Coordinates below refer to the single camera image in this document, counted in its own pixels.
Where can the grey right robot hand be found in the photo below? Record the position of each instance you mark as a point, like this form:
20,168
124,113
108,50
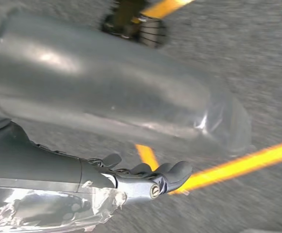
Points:
94,80

